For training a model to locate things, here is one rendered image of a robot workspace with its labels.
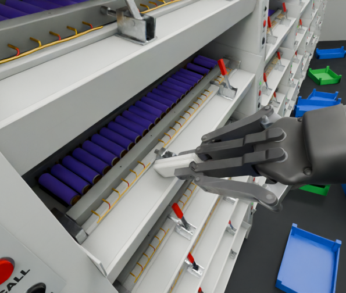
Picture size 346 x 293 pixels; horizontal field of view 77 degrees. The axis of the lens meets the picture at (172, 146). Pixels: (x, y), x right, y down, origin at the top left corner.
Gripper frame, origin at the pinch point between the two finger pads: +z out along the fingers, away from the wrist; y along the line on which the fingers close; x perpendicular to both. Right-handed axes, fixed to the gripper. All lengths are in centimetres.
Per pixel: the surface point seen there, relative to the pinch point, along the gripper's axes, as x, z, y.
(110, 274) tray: 1.8, 5.0, -15.1
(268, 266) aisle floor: -99, 15, 1
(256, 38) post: -11.1, -7.3, 43.1
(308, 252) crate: -108, -2, 11
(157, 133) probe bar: 0.5, 5.9, 6.9
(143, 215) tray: 0.1, 4.1, -7.5
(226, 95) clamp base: -11.6, -0.2, 25.6
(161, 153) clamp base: 0.3, 3.7, 2.5
